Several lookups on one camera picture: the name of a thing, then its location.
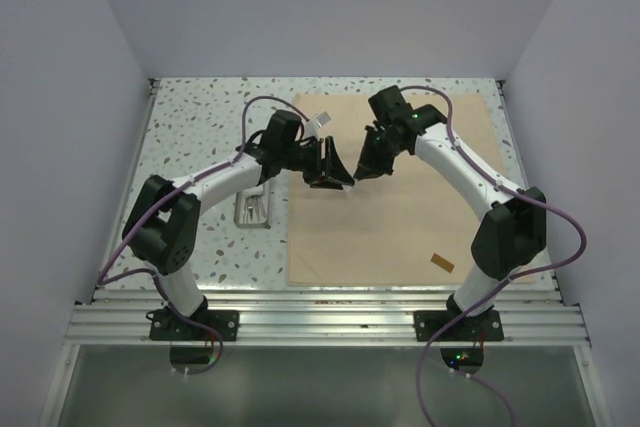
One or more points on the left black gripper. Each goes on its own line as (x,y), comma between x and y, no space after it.
(334,168)

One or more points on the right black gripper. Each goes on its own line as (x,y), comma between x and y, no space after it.
(369,166)

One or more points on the long surgical scissors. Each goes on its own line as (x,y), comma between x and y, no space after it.
(254,211)

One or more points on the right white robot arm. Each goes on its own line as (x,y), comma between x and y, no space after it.
(512,229)

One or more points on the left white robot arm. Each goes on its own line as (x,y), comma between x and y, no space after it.
(165,221)

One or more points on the beige surgical cloth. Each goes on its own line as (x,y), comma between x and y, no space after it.
(386,233)

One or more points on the metal instrument tray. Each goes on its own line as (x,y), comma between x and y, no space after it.
(263,191)

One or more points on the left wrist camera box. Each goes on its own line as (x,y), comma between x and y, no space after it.
(320,120)

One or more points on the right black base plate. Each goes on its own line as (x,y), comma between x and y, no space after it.
(486,326)

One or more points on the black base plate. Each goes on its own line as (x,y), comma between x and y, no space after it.
(486,326)
(202,325)

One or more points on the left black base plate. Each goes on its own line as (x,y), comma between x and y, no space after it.
(202,325)

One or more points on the aluminium mounting rail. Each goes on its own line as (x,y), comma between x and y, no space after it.
(341,318)

